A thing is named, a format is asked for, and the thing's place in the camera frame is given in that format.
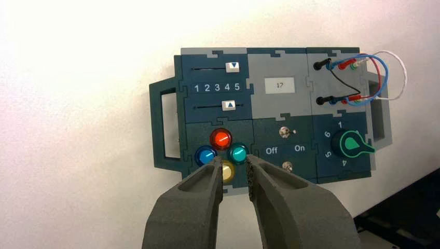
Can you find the red round push button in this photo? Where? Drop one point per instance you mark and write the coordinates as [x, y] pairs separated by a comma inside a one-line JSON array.
[[220, 139]]

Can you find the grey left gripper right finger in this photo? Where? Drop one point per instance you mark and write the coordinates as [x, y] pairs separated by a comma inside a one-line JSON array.
[[295, 216]]

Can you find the black green rotary knob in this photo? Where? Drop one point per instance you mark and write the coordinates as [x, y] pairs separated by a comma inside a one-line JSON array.
[[348, 144]]

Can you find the yellow round push button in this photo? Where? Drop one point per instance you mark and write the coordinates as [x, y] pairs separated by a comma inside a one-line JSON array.
[[228, 171]]

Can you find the green round push button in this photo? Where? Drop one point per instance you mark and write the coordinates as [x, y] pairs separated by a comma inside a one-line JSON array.
[[238, 154]]

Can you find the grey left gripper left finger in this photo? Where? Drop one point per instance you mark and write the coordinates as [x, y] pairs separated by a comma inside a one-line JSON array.
[[185, 213]]

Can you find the white slider knob up arrow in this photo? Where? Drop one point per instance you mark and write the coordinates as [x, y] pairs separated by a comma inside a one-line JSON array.
[[229, 105]]

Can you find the small metal toggle switch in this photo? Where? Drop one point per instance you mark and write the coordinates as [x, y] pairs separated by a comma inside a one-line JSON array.
[[284, 132], [287, 166]]

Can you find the teal and grey control board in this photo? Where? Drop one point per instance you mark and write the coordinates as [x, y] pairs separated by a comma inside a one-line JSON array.
[[275, 106]]

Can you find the white number display label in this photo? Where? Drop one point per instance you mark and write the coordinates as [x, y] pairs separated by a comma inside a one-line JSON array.
[[279, 85]]

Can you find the white slider knob down arrow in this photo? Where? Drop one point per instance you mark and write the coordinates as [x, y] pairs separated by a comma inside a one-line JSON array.
[[232, 67]]

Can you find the blue round push button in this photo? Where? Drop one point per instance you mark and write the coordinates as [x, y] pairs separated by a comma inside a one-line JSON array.
[[205, 155]]

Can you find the black frame structure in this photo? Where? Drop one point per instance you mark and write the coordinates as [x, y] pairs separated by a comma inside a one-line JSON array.
[[412, 209]]

